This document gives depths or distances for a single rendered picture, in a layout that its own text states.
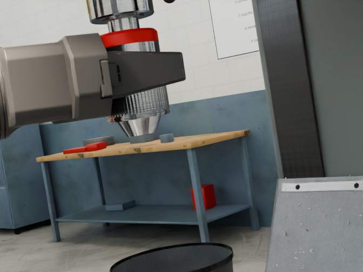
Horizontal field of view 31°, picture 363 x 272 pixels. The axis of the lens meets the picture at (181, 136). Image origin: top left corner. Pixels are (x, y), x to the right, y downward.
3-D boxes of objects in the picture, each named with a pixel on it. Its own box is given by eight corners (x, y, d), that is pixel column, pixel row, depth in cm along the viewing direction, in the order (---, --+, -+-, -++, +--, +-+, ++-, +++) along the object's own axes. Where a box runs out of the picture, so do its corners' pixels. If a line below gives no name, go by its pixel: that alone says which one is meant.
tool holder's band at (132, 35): (97, 47, 45) (95, 33, 45) (93, 54, 50) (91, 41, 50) (163, 38, 46) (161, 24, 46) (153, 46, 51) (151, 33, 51)
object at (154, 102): (110, 123, 45) (97, 47, 45) (104, 123, 50) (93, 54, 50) (176, 112, 46) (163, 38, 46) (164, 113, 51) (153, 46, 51)
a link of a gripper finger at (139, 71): (183, 89, 47) (99, 100, 45) (177, 44, 47) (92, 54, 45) (192, 87, 45) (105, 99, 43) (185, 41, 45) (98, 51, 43)
